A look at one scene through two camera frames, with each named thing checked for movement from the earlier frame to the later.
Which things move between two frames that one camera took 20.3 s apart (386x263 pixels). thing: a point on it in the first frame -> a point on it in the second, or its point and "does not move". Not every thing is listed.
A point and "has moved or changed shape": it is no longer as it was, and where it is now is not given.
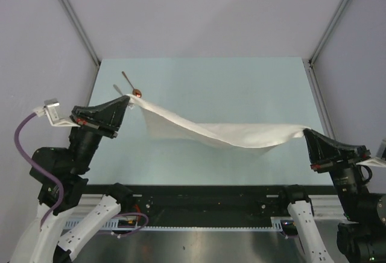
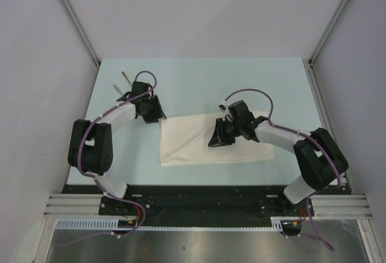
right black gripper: [325, 151] -> [219, 138]
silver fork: [116, 87] does not move
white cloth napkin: [160, 123] has moved or changed shape
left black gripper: [105, 117] -> [157, 113]
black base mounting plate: [216, 205] does not move
